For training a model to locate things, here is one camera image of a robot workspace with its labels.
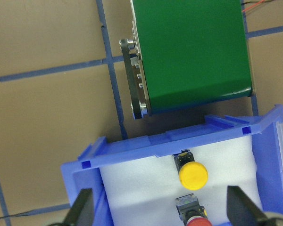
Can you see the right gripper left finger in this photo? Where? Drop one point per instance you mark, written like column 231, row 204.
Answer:
column 82, row 211

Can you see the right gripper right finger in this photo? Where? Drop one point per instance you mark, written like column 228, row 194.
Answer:
column 242, row 211

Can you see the red push button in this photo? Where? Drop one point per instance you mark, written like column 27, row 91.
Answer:
column 191, row 213

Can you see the yellow push button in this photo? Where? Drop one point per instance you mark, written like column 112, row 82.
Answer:
column 192, row 174

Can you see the right blue plastic bin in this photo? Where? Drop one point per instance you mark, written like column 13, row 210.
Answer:
column 267, row 146

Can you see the green conveyor belt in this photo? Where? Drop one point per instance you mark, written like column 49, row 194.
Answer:
column 185, row 53

